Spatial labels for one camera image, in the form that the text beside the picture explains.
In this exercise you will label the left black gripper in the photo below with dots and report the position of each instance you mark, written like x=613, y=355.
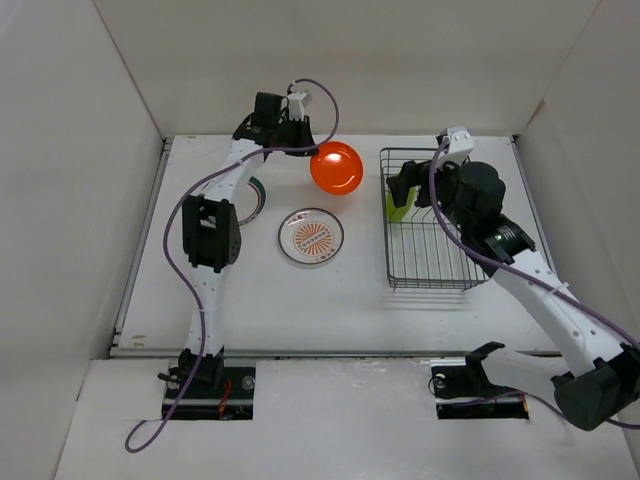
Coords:
x=303, y=135

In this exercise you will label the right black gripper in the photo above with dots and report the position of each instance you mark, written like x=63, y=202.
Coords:
x=407, y=178

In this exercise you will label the lime green plate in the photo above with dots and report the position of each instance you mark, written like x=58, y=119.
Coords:
x=396, y=214

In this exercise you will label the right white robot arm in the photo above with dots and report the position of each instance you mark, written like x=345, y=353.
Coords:
x=596, y=375

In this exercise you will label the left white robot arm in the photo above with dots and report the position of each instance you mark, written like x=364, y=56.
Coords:
x=211, y=235

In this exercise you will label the white plate teal rim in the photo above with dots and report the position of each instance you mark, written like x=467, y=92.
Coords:
x=251, y=201

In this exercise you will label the white plate orange sunburst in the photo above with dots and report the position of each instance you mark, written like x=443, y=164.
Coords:
x=310, y=236

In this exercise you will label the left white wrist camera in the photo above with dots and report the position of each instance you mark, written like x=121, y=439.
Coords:
x=296, y=104

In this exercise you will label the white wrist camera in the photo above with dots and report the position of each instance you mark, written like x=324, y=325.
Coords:
x=456, y=144
x=296, y=104

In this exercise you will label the black wire dish rack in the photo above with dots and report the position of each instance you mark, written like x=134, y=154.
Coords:
x=418, y=254

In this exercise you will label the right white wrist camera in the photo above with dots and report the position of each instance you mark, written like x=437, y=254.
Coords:
x=456, y=144

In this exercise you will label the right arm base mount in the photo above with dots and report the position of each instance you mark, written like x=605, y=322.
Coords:
x=463, y=391

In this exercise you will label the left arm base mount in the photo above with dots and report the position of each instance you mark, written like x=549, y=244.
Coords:
x=217, y=392

